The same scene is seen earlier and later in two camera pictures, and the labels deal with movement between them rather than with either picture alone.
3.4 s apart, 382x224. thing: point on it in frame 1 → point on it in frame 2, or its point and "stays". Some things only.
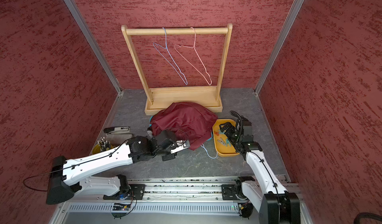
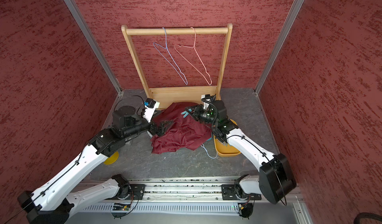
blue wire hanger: x=166 y=49 stays
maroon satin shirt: x=193 y=122 stays
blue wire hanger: x=207 y=153 stays
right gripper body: x=232 y=133 → x=203 y=114
